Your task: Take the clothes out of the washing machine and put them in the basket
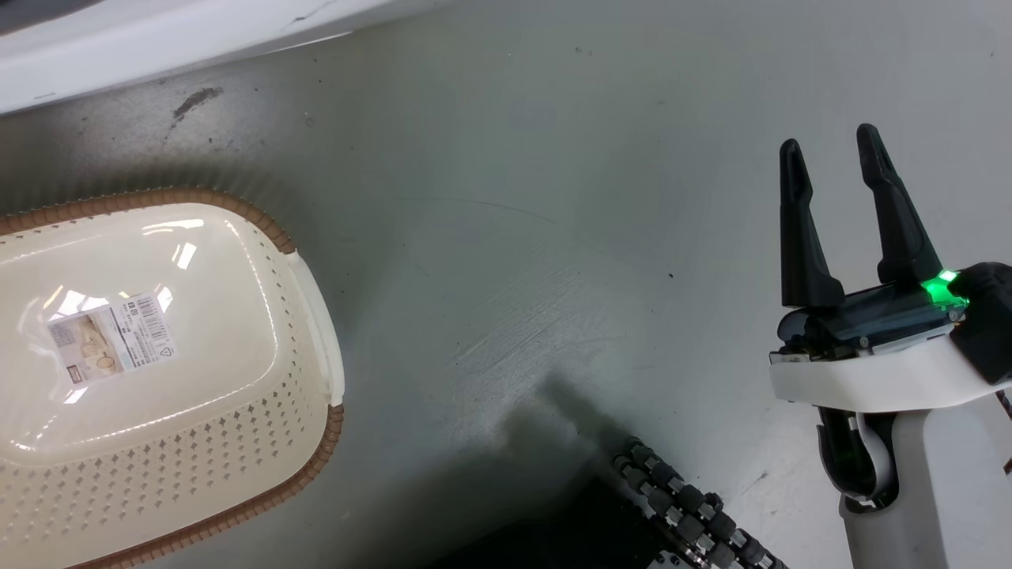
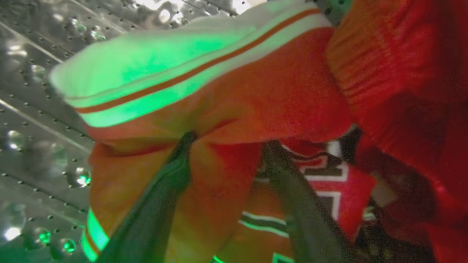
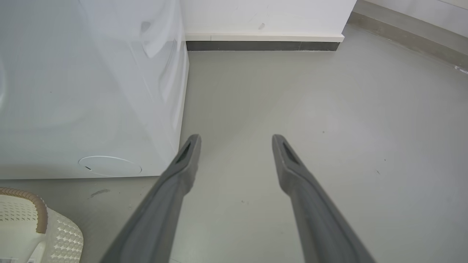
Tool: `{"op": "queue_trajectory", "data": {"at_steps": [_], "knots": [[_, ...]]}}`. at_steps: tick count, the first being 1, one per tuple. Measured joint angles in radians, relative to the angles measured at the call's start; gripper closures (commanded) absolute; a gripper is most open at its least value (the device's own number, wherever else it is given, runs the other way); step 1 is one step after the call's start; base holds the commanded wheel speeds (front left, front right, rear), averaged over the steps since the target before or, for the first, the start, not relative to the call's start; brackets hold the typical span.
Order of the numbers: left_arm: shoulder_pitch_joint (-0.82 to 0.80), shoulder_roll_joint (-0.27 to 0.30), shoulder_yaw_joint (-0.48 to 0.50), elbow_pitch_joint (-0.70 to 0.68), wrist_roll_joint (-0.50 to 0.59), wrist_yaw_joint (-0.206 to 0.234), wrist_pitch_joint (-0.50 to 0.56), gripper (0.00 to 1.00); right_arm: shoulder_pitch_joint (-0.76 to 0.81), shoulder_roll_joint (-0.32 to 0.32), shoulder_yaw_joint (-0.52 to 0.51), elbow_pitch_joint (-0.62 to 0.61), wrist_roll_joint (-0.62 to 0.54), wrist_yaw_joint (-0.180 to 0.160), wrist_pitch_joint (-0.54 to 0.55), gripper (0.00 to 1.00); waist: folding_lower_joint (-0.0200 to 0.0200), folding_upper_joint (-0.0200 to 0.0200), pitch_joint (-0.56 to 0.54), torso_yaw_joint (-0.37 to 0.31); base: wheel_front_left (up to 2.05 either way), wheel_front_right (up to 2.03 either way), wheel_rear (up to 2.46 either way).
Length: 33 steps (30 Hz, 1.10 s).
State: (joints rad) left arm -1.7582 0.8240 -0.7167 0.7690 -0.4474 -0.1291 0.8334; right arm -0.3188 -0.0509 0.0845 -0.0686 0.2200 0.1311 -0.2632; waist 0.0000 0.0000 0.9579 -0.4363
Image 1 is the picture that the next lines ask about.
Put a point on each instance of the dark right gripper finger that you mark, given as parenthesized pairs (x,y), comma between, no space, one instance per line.
(800,237)
(893,213)

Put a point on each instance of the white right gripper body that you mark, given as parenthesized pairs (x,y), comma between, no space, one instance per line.
(885,348)

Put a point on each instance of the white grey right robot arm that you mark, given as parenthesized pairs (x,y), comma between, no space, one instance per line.
(925,490)

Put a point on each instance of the cream perforated laundry basket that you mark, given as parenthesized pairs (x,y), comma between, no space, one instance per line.
(198,379)

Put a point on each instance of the white washing machine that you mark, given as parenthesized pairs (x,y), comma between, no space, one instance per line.
(118,39)

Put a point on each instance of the paper product label sticker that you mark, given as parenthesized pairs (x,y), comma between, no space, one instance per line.
(111,338)

